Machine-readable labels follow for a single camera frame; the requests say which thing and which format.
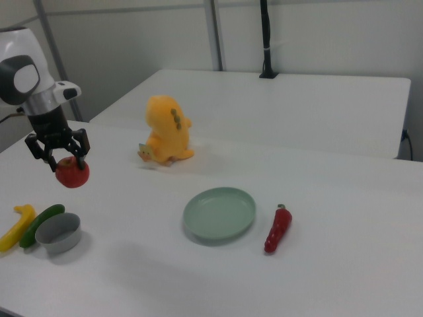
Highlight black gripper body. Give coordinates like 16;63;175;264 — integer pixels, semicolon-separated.
27;107;73;151

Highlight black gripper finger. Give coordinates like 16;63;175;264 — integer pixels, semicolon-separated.
67;127;91;170
24;133;59;174

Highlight red apple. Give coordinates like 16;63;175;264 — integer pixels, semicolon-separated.
54;156;91;190

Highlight small yellow duck toy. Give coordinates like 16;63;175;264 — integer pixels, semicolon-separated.
137;142;157;164

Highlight green cucumber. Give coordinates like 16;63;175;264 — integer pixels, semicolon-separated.
19;203;66;250

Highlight yellow banana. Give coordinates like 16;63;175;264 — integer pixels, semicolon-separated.
0;203;36;254

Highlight orange plush dinosaur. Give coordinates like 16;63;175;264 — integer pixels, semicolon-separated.
145;94;196;166

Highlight grey round bowl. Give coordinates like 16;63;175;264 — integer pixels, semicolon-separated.
34;212;83;255

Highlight green round plate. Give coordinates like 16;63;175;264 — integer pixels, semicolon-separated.
182;186;258;247

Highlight red chili pepper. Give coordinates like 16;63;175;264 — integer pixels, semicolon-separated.
263;203;293;255

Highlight black pole with clamp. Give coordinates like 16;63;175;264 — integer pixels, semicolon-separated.
258;0;279;80

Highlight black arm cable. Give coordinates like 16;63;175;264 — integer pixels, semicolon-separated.
0;105;28;125

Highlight grey metal stand post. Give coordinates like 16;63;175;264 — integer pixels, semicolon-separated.
32;0;84;123

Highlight grey metal frame post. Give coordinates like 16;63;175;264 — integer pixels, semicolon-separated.
202;0;227;71

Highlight black power cable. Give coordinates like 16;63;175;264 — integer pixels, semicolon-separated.
401;127;414;161

